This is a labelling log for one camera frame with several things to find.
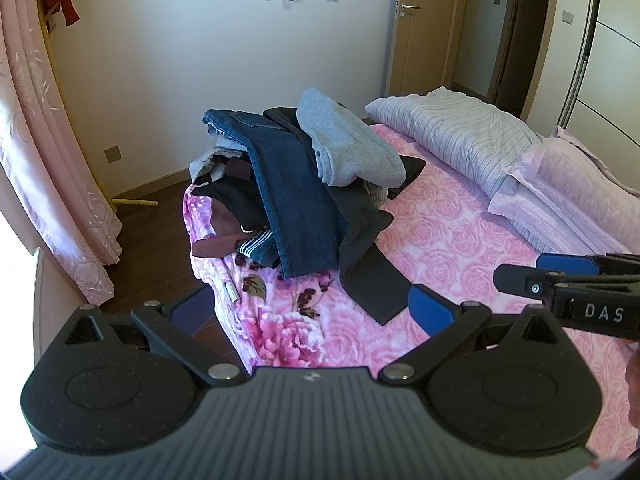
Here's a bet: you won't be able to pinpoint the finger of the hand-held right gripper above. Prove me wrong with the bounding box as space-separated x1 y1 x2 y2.
492 263 566 301
536 252 640 281

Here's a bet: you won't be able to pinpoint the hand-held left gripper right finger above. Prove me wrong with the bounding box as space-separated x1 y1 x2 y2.
377 284 568 387

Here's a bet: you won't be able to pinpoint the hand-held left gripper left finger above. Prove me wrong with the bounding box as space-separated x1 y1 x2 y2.
64 287 253 387

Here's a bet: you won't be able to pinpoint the grey sweatpants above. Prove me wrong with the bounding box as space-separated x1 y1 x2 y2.
296 87 407 188

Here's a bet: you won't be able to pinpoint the person's right hand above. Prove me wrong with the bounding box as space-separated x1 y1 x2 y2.
625 342 640 431

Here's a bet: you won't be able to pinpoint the pale pink pillow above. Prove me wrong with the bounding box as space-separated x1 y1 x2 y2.
487 125 640 261

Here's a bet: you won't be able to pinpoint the maroon garment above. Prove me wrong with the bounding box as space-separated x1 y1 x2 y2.
192 157 261 259

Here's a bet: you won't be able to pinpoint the dark grey trousers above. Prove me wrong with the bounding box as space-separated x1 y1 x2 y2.
262 106 428 327

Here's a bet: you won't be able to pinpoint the navy white striped garment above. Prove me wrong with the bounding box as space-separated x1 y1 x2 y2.
236 227 281 268

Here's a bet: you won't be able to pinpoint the black garment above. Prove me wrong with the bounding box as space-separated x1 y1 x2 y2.
192 175 273 233

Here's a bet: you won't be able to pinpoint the light grey garment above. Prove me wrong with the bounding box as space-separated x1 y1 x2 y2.
189 145 251 184

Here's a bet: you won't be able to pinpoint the blue denim jeans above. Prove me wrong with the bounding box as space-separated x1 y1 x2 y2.
202 108 346 281

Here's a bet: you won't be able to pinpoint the grey striped quilt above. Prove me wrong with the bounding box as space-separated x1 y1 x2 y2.
364 86 546 201

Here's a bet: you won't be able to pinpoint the white sliding wardrobe door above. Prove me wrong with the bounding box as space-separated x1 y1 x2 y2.
525 0 640 161

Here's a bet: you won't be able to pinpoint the pink curtain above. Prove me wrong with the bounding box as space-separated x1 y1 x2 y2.
0 0 126 306

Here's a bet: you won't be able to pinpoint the wooden door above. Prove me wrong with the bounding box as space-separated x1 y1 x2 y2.
387 0 473 98

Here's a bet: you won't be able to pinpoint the dark brown door frame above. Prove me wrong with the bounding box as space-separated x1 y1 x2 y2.
492 0 561 123

